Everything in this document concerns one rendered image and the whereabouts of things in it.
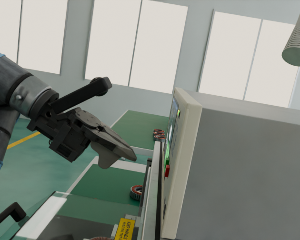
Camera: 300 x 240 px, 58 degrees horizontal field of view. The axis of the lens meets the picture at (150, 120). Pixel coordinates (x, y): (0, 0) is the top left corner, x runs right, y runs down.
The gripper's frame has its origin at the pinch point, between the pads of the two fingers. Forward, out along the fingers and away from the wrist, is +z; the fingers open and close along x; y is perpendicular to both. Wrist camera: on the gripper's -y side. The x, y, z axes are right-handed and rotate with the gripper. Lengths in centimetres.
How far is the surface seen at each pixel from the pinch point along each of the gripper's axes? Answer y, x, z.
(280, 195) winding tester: -11.6, 14.3, 19.6
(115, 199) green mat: 44, -65, 10
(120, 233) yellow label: 11.0, 7.7, 5.8
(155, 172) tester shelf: 4.5, -11.7, 8.0
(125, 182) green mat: 43, -85, 12
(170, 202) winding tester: -1.7, 14.6, 7.5
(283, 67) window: -151, -468, 171
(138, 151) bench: 45, -154, 15
